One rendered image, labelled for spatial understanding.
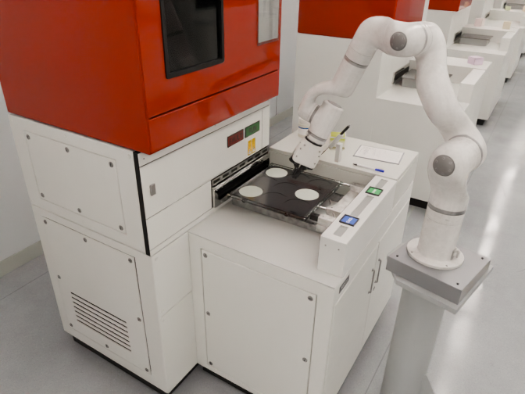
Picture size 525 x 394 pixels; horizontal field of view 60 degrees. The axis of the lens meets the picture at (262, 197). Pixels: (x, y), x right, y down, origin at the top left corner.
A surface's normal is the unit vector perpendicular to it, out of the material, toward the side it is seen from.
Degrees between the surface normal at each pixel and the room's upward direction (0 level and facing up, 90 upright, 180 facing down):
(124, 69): 90
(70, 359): 0
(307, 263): 0
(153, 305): 90
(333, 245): 90
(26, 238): 90
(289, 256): 0
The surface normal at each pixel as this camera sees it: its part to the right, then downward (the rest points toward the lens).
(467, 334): 0.02, -0.88
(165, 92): 0.85, 0.26
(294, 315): -0.52, 0.40
